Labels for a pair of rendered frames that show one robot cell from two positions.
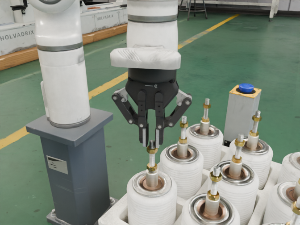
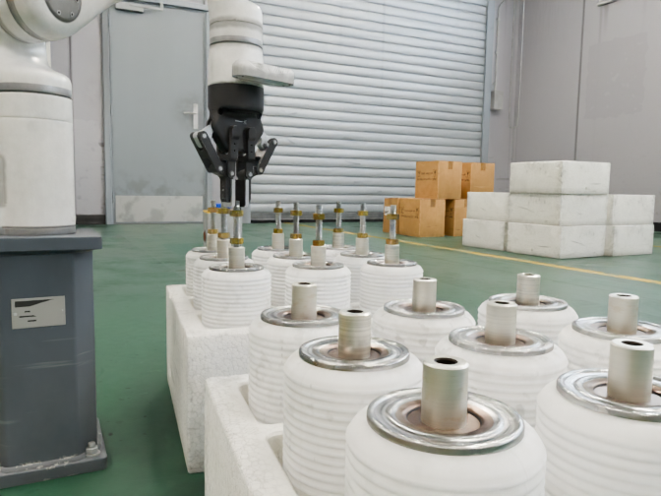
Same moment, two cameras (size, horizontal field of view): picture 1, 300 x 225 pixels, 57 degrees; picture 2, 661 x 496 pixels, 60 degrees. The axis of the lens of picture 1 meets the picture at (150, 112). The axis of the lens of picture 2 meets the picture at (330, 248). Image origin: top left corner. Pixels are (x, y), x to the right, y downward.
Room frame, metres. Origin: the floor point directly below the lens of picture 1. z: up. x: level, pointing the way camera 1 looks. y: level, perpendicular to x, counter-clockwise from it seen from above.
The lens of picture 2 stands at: (-0.17, 0.56, 0.36)
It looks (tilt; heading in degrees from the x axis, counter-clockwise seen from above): 6 degrees down; 306
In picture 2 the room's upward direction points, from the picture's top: 1 degrees clockwise
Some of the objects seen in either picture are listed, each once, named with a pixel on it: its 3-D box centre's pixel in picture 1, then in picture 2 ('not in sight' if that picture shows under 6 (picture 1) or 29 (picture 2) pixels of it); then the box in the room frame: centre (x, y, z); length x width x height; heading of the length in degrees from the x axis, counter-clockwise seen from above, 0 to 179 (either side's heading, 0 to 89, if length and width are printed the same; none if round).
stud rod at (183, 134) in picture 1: (183, 132); (223, 223); (0.50, -0.07, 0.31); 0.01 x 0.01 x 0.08
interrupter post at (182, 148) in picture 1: (182, 148); (223, 250); (0.50, -0.07, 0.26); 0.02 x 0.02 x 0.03
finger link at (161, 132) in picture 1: (165, 130); (249, 184); (0.41, -0.03, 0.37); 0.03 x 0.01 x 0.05; 81
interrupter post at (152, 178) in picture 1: (152, 177); (236, 259); (0.41, 0.00, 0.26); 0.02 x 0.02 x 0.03
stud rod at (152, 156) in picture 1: (152, 158); (236, 227); (0.41, 0.00, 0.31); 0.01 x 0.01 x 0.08
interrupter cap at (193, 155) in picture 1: (181, 153); (223, 258); (0.50, -0.07, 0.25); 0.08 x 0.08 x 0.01
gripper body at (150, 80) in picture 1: (152, 80); (235, 118); (0.41, 0.00, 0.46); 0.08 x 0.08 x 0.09
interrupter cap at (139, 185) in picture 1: (152, 183); (236, 268); (0.41, 0.00, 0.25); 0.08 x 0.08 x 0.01
